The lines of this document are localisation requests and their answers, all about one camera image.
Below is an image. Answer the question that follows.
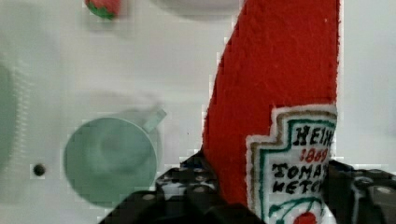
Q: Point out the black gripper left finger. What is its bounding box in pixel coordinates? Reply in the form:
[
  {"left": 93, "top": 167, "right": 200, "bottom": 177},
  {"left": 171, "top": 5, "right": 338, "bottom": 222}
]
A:
[{"left": 98, "top": 151, "right": 265, "bottom": 224}]

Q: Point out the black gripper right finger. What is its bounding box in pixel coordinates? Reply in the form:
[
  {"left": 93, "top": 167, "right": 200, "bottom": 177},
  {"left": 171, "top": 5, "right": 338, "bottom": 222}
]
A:
[{"left": 322, "top": 160, "right": 396, "bottom": 224}]

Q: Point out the red plush ketchup bottle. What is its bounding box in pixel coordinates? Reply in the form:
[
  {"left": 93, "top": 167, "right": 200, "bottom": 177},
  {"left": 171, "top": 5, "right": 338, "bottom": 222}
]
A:
[{"left": 203, "top": 0, "right": 340, "bottom": 224}]

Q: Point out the green oval strainer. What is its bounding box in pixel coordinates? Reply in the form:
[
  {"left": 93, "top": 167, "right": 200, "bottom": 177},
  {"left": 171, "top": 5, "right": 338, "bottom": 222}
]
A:
[{"left": 1, "top": 60, "right": 31, "bottom": 175}]

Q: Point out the green cup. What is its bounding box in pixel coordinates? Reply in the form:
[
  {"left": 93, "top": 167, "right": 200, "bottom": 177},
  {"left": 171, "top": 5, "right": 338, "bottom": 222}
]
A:
[{"left": 63, "top": 108, "right": 166, "bottom": 208}]

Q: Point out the grey round plate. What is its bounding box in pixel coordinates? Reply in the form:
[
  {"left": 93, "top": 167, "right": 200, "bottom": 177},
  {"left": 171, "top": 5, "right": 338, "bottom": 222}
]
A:
[{"left": 150, "top": 0, "right": 245, "bottom": 16}]

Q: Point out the pink strawberry toy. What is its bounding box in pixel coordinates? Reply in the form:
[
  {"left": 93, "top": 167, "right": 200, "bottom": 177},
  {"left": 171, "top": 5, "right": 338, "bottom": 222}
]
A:
[{"left": 84, "top": 0, "right": 121, "bottom": 20}]

